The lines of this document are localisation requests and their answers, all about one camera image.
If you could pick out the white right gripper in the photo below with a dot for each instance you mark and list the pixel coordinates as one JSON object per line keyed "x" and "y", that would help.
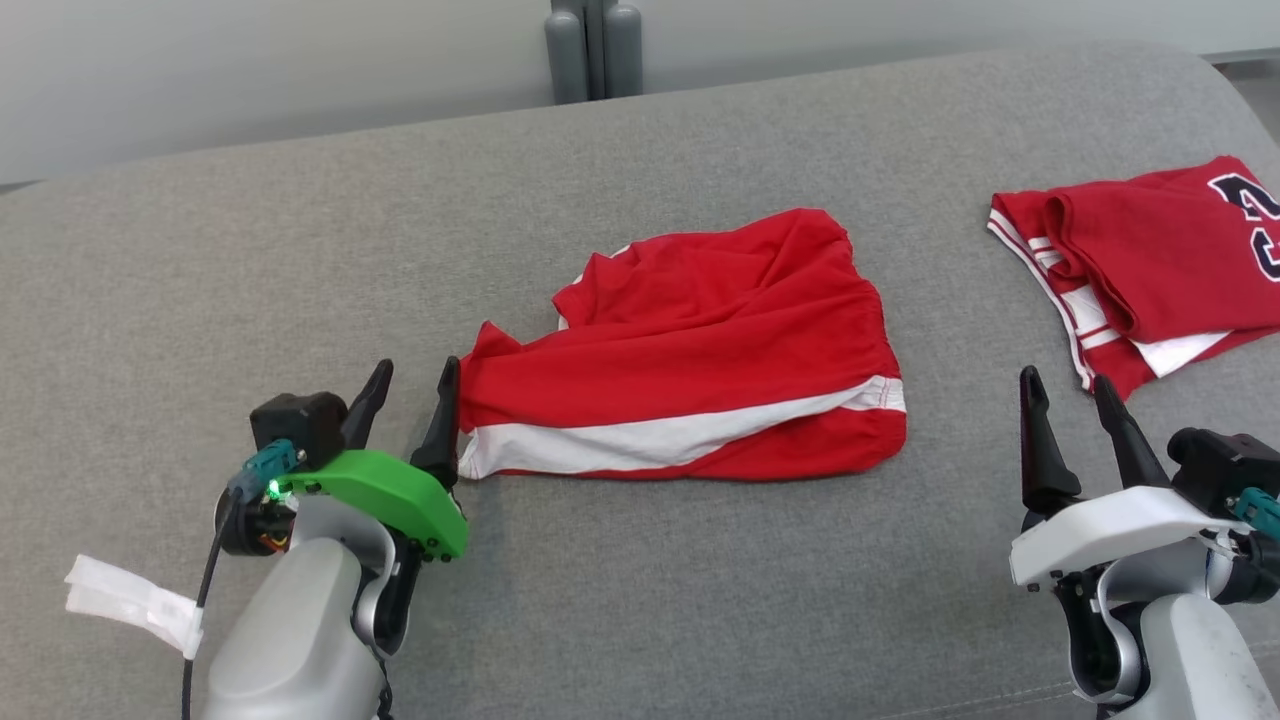
{"x": 1120, "y": 530}

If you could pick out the grey metal partition post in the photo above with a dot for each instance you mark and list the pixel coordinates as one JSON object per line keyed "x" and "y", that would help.
{"x": 595, "y": 45}

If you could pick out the grey fabric sofa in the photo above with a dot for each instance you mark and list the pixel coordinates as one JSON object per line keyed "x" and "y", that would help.
{"x": 650, "y": 580}

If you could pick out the red jersey with white sleeves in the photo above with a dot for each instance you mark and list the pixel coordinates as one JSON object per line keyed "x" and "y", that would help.
{"x": 1160, "y": 250}

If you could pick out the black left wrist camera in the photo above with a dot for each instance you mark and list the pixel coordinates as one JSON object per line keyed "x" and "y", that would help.
{"x": 300, "y": 425}

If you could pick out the red shorts with white stripe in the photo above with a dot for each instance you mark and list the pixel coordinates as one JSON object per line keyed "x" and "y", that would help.
{"x": 700, "y": 350}

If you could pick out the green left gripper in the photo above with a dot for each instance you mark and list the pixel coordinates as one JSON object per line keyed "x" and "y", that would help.
{"x": 390, "y": 485}

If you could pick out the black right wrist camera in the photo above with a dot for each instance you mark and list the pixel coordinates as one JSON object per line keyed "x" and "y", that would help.
{"x": 1220, "y": 460}

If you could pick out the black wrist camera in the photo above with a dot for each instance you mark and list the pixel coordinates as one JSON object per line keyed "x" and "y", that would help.
{"x": 1220, "y": 460}
{"x": 300, "y": 425}

